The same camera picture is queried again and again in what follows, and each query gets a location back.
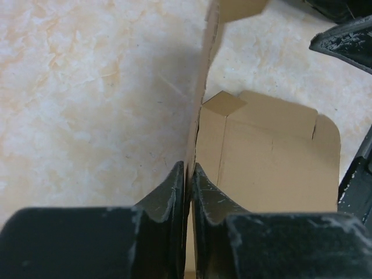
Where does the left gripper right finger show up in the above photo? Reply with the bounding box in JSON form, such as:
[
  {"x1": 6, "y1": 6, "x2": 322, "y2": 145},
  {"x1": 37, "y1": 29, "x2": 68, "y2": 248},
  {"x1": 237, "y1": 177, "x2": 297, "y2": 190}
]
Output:
[{"x1": 191, "y1": 164, "x2": 371, "y2": 278}]

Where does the cardboard box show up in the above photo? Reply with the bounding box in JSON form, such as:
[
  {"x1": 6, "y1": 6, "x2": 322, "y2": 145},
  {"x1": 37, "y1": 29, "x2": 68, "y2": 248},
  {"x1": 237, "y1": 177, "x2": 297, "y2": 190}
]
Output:
[{"x1": 185, "y1": 1, "x2": 341, "y2": 278}]

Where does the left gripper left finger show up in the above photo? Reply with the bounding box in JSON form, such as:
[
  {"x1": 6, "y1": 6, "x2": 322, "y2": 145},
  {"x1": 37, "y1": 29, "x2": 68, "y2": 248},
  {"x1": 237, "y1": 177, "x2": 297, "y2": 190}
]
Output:
[{"x1": 1, "y1": 162, "x2": 185, "y2": 278}]

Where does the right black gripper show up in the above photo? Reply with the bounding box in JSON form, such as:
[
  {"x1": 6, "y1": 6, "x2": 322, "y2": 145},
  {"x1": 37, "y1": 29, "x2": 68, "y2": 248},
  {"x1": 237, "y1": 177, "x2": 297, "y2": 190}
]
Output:
[{"x1": 338, "y1": 130, "x2": 372, "y2": 230}]

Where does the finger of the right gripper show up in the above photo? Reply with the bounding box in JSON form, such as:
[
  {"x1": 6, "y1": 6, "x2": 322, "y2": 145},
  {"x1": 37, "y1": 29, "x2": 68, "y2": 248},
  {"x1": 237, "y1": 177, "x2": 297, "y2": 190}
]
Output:
[
  {"x1": 305, "y1": 0, "x2": 371, "y2": 24},
  {"x1": 309, "y1": 15, "x2": 372, "y2": 73}
]

